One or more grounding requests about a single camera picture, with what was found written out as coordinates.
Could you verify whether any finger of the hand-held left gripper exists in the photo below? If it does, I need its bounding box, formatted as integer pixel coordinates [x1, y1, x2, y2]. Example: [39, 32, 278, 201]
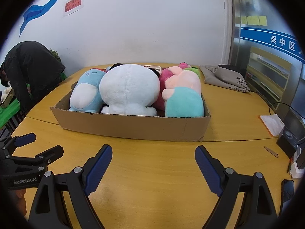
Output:
[10, 145, 64, 172]
[0, 133, 37, 157]

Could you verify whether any grey tote bag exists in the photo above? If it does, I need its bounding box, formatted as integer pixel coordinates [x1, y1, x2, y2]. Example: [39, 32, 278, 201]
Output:
[199, 65, 251, 93]

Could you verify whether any blue wall decal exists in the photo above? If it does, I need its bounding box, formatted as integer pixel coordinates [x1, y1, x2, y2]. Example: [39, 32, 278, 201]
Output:
[19, 0, 96, 37]

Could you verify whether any blue plush toy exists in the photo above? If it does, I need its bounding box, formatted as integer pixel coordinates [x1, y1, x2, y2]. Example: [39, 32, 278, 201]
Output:
[69, 68, 108, 112]

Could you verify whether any pink bear plush toy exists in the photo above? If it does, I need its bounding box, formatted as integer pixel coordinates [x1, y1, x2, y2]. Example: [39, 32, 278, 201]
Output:
[154, 67, 177, 111]

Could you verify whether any black smartphone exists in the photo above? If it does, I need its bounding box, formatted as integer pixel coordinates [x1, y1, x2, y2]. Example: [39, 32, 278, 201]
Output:
[280, 179, 295, 217]

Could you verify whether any small white plush toy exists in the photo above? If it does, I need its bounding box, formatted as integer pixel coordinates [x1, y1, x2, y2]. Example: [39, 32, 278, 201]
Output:
[2, 86, 13, 101]

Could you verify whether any black small box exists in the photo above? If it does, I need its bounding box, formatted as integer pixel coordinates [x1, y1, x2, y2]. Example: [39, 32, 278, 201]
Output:
[276, 125, 301, 159]

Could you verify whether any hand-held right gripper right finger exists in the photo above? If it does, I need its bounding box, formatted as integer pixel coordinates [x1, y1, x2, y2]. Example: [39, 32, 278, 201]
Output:
[195, 145, 279, 229]

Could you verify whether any green plush piece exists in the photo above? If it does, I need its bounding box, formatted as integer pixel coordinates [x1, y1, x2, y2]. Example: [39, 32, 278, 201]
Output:
[182, 67, 201, 77]

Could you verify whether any metal framed glass door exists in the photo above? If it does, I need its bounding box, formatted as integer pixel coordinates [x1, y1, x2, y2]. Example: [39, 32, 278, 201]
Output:
[230, 0, 305, 115]

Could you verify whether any black cable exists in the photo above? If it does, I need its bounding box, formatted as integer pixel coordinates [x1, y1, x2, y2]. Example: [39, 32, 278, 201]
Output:
[269, 102, 305, 119]

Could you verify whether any white panda plush toy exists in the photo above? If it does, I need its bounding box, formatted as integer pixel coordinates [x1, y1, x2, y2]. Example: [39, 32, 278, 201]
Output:
[99, 63, 162, 117]

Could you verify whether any red wall sign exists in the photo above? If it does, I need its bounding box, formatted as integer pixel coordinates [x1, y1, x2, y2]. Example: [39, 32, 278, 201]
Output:
[63, 0, 84, 17]

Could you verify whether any black chair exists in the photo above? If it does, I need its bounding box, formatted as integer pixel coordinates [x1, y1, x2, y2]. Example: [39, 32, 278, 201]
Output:
[0, 110, 27, 144]

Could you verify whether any cardboard box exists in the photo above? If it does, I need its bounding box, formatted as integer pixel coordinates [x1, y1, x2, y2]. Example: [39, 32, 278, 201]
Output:
[50, 63, 211, 142]

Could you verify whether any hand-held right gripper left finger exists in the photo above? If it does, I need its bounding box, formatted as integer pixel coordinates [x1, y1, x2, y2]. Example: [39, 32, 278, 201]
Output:
[29, 144, 113, 229]

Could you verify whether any blue door banner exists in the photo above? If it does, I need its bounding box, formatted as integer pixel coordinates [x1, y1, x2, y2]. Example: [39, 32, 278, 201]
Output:
[240, 27, 305, 64]

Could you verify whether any white charger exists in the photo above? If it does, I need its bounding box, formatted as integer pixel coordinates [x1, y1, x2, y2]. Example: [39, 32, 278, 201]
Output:
[289, 145, 305, 179]

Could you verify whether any pink pig plush toy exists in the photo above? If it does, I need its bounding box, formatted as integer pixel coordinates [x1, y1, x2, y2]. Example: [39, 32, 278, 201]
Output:
[162, 66, 205, 118]

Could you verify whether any small beige stick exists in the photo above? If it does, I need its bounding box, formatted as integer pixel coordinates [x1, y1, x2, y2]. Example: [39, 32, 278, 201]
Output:
[264, 146, 279, 158]

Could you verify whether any white orange-edged pad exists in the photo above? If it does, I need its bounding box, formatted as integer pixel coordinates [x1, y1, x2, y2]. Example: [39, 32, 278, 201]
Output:
[258, 114, 285, 137]

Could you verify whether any wooden picture frame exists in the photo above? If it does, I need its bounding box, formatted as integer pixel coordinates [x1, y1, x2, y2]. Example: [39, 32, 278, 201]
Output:
[0, 93, 15, 107]

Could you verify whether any white plastic tray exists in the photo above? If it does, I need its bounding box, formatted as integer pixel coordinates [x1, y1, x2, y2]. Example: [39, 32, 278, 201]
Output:
[140, 64, 163, 71]

